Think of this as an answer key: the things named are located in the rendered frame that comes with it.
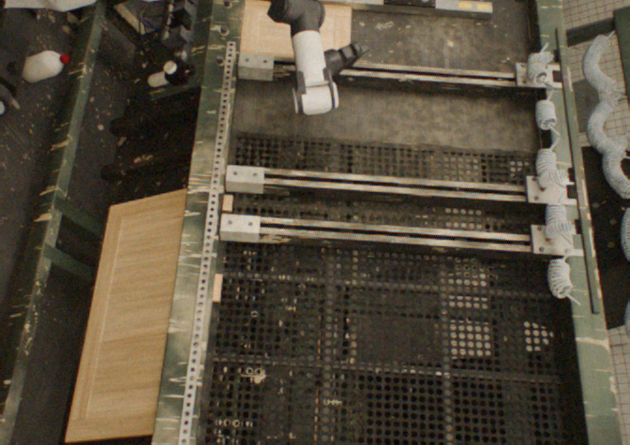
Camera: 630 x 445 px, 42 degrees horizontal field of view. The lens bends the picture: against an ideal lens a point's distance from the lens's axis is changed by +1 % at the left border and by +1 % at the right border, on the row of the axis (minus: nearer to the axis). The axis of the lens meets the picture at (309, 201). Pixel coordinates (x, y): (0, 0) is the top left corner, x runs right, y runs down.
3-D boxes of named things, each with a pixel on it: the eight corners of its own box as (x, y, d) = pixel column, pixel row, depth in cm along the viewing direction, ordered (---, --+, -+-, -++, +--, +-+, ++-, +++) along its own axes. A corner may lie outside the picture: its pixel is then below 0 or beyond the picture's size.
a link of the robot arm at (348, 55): (352, 73, 283) (324, 84, 277) (338, 49, 283) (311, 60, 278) (367, 57, 271) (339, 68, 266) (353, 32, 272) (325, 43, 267)
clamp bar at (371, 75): (240, 61, 302) (239, 16, 281) (559, 83, 305) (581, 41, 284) (237, 82, 297) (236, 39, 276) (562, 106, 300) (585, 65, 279)
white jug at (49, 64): (21, 53, 327) (59, 40, 319) (38, 68, 335) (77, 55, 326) (15, 73, 322) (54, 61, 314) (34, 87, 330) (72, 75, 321)
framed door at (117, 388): (113, 208, 321) (110, 205, 319) (233, 181, 298) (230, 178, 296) (68, 443, 277) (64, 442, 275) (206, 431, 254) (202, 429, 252)
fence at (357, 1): (247, -9, 318) (246, -17, 315) (488, 9, 321) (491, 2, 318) (245, 1, 316) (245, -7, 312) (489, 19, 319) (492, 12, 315)
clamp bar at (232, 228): (222, 218, 270) (220, 182, 249) (578, 243, 273) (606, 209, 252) (219, 245, 265) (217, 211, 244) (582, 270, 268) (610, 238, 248)
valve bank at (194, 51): (143, -27, 313) (196, -47, 303) (166, -3, 324) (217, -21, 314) (124, 79, 288) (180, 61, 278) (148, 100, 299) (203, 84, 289)
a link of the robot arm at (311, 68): (339, 95, 237) (326, 28, 244) (295, 101, 236) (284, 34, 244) (337, 111, 248) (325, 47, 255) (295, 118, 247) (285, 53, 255)
